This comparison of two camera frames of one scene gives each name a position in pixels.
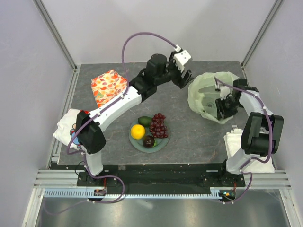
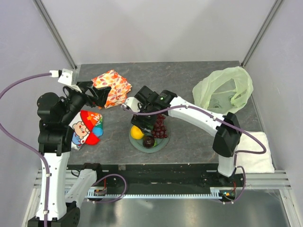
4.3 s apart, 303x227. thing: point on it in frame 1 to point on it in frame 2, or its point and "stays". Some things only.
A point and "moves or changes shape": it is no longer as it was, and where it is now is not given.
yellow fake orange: [138, 131] stays
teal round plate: [162, 143] stays
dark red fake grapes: [157, 126] stays
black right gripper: [222, 112] to [138, 120]
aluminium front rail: [68, 178] stays
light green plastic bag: [202, 94] moves or changes shape
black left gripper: [181, 82] to [100, 94]
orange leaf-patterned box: [106, 86] stays
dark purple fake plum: [148, 141] stays
